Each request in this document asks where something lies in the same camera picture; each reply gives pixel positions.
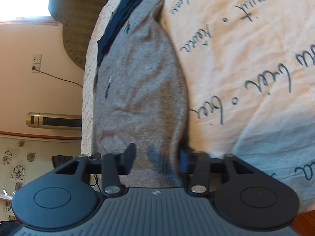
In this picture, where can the white bedspread with script print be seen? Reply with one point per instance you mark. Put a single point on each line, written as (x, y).
(249, 68)

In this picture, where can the gold tower appliance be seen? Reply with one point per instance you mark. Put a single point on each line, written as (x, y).
(53, 121)

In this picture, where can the white wall socket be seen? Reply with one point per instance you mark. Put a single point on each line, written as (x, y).
(36, 63)

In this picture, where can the olive green padded headboard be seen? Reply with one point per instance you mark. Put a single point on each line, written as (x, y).
(78, 19)

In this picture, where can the window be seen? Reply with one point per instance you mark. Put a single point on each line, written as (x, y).
(26, 12)

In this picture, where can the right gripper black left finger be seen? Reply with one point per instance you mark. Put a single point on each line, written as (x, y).
(112, 166)

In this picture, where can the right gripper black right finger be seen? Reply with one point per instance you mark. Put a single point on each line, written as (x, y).
(195, 166)

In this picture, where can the grey sweater with navy sleeves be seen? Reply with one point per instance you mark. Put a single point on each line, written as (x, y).
(140, 95)

